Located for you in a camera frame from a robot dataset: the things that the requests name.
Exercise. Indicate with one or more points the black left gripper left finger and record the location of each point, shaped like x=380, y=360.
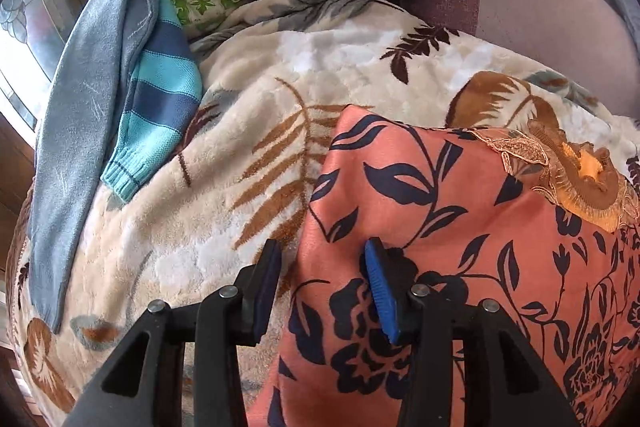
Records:
x=140, y=383

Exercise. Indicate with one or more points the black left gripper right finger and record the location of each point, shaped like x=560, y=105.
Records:
x=505, y=382

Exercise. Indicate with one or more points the orange floral garment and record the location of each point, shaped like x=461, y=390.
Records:
x=546, y=227

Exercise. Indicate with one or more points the teal striped knit sweater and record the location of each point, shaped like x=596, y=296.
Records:
x=164, y=93

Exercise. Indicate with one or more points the blue-grey cloth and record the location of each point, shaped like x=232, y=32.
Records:
x=86, y=100

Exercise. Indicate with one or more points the leaf pattern fleece blanket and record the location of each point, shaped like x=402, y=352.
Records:
x=276, y=82

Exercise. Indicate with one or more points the stained glass wooden door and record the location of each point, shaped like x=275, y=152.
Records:
x=33, y=35

